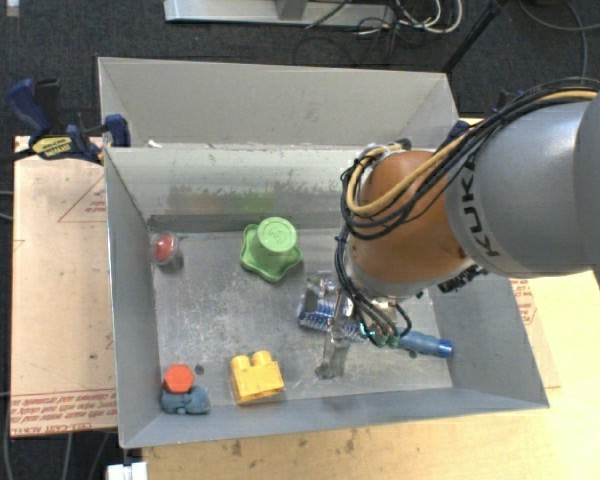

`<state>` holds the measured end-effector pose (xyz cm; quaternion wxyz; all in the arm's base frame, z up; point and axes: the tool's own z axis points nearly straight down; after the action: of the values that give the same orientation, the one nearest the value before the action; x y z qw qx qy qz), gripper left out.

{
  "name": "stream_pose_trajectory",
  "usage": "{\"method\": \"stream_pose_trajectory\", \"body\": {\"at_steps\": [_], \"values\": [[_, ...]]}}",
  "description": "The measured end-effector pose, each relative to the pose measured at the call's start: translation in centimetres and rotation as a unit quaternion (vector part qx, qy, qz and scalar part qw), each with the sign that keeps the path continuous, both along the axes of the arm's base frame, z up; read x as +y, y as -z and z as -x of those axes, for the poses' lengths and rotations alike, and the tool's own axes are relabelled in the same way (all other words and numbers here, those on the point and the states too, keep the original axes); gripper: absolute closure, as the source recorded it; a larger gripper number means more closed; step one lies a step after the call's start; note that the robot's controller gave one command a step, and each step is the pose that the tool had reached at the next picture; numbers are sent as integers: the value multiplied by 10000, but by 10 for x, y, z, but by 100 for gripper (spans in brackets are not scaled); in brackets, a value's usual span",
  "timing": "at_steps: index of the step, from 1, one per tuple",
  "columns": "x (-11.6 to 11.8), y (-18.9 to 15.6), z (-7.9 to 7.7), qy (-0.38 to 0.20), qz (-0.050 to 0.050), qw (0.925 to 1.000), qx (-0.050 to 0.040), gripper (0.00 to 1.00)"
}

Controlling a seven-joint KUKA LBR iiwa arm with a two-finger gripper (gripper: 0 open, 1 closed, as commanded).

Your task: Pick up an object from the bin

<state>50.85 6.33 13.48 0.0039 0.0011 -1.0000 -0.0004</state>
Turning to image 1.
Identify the orange hexagonal block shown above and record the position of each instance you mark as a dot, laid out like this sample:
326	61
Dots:
178	379

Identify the blue cylinder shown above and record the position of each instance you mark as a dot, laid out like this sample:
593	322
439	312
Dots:
425	344

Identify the blue-grey toy lump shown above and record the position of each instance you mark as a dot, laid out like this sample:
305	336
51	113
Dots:
190	403

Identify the green star-shaped cup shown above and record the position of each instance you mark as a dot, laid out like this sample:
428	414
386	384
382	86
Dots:
272	248

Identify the yellow toy brick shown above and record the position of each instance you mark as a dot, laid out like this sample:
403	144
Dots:
257	378

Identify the grey metal bin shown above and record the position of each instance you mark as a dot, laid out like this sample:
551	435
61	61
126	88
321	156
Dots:
260	328

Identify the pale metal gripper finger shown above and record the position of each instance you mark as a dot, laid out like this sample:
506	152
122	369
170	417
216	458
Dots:
342	358
327	363

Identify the brown cardboard board, red print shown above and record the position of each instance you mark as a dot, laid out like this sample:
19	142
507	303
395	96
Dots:
60	288

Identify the red ball in clear shell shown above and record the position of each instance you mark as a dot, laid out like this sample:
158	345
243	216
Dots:
164	248

